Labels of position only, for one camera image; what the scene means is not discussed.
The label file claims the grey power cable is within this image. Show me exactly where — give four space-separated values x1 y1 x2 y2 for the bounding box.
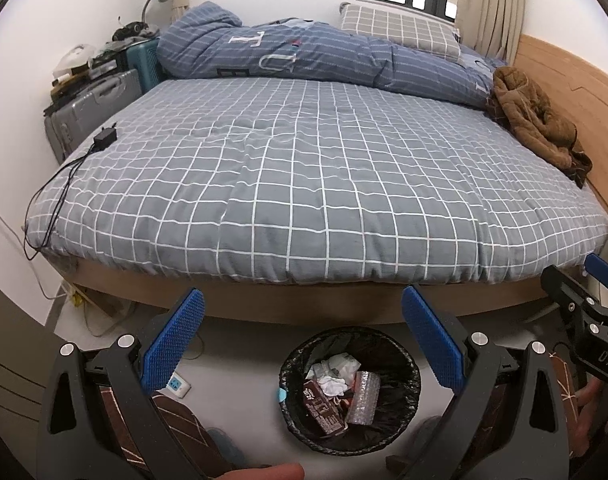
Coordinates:
81 290 135 339

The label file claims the white plastic bag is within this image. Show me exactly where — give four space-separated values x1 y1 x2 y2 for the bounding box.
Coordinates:
306 353 362 381

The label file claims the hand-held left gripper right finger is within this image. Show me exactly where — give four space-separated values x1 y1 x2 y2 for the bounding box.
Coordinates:
401 284 572 480

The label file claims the blue striped duvet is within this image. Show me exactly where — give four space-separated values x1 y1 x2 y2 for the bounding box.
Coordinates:
156 2 509 111

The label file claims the black lined waste bin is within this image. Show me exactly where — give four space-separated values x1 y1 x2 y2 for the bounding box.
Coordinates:
279 326 423 456

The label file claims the wide beige curtain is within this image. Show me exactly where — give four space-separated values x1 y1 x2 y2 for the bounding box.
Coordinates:
456 0 527 61

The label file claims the grey checked pillow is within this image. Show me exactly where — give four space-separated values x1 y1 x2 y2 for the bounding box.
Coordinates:
340 2 462 63

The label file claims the person's left hand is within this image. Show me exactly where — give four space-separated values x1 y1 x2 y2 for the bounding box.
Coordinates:
204 462 305 480

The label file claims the black tangled clutter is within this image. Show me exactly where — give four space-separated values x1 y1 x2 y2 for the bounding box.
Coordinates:
111 20 159 43

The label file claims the dark grey board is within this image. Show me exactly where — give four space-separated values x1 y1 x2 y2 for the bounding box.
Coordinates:
0 275 61 411

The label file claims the white tissue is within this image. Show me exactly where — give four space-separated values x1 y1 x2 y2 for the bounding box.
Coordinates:
318 375 349 397

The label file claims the black adapter cable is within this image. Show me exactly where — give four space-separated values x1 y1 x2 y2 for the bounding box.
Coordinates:
23 149 98 262

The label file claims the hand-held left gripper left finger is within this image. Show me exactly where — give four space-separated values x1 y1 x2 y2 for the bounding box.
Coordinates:
36 287 207 480

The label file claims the white power strip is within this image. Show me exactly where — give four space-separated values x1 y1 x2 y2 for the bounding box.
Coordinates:
166 372 193 400

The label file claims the white rounded object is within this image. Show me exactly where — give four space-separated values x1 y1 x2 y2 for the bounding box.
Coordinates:
53 45 98 81

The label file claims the brown quilted jacket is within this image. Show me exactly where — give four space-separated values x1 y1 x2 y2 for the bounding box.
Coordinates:
485 66 593 190

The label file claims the brown cardboard snack box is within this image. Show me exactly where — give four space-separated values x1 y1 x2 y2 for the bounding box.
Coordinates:
303 379 347 436

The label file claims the person's right hand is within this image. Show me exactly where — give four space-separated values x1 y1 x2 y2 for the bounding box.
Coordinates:
568 375 608 461

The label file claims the teal plastic crate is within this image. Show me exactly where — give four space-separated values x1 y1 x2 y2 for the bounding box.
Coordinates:
126 42 165 93

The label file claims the pile of dark boxes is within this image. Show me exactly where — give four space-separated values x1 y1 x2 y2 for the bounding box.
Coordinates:
44 47 131 116

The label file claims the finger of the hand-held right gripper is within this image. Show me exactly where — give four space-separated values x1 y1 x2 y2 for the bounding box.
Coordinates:
584 254 608 293
541 265 608 326

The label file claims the wooden bed frame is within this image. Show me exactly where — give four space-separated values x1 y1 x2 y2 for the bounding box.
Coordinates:
44 34 608 328

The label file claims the black power adapter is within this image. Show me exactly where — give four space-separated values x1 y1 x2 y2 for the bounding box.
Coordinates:
93 125 119 152

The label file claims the clear bubble wrap roll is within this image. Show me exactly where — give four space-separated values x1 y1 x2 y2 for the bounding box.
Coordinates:
345 371 383 426

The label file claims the grey hard suitcase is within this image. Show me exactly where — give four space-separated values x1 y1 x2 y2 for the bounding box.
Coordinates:
44 69 144 163

